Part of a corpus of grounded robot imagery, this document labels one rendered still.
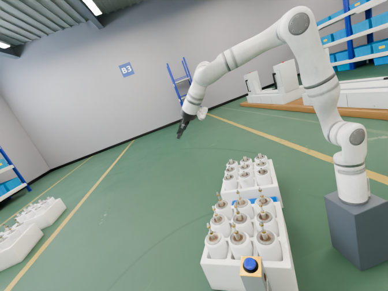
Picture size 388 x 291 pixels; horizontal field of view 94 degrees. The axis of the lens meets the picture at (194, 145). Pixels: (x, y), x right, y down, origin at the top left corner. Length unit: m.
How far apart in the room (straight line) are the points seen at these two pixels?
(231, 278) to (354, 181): 0.65
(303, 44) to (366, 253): 0.85
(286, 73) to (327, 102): 3.17
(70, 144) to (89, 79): 2.38
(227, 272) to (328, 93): 0.82
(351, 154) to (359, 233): 0.33
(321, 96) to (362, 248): 0.64
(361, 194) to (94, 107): 7.11
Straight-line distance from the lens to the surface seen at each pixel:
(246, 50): 0.70
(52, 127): 7.99
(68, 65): 7.61
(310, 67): 0.71
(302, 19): 0.69
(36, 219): 3.08
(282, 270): 0.93
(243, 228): 1.00
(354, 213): 0.94
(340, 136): 0.81
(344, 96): 2.92
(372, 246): 1.10
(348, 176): 0.89
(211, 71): 0.69
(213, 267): 1.00
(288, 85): 3.93
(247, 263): 0.75
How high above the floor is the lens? 0.92
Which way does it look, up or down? 16 degrees down
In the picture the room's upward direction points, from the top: 21 degrees counter-clockwise
